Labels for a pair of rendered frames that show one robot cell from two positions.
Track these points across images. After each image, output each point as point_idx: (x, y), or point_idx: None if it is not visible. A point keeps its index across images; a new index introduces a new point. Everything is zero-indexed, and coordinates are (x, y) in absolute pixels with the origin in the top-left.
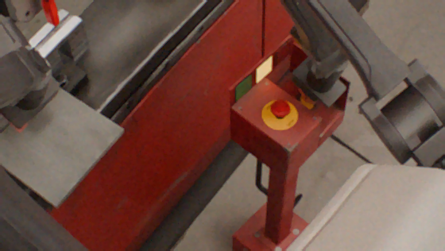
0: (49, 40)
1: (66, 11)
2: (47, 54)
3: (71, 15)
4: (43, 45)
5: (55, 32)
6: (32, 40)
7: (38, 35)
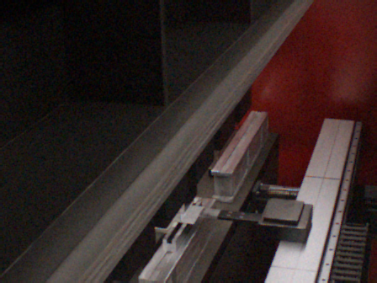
0: (159, 260)
1: (158, 280)
2: (155, 253)
3: (151, 280)
4: (163, 258)
5: (159, 267)
6: (175, 258)
7: (172, 261)
